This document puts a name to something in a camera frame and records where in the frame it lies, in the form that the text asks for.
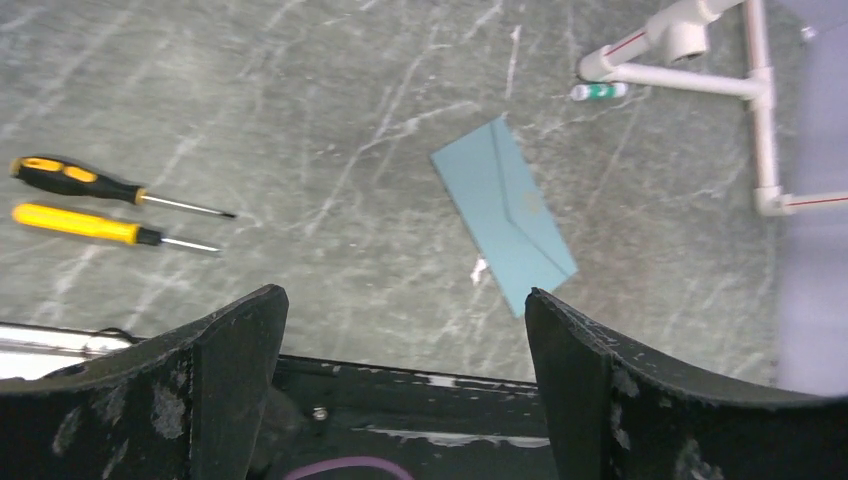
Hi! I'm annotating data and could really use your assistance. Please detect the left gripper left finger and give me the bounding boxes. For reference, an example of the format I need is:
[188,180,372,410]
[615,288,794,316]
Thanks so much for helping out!
[1,284,289,479]

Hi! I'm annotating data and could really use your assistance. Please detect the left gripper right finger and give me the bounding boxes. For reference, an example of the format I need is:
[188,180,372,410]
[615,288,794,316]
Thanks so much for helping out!
[525,289,847,479]

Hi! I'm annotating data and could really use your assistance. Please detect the teal paper envelope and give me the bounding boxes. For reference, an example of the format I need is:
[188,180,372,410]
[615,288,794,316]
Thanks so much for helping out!
[430,117,578,317]

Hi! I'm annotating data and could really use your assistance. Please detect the green white glue stick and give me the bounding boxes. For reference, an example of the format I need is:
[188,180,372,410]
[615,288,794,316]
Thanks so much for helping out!
[569,82,628,102]

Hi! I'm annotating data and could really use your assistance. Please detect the aluminium frame rail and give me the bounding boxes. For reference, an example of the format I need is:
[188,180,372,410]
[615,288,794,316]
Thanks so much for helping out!
[1,322,139,380]

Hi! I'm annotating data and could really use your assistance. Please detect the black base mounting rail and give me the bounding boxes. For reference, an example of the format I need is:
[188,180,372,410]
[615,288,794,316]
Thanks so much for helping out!
[247,355,558,479]

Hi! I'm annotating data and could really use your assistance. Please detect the yellow handled screwdriver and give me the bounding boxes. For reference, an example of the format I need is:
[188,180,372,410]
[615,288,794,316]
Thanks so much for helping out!
[12,203,221,254]

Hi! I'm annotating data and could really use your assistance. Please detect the black handled screwdriver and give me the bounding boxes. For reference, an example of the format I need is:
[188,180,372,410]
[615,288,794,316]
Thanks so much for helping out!
[10,156,237,219]

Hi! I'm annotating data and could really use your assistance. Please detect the white pvc pipe frame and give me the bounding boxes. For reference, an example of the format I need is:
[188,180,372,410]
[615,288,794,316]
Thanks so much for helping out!
[577,0,847,216]

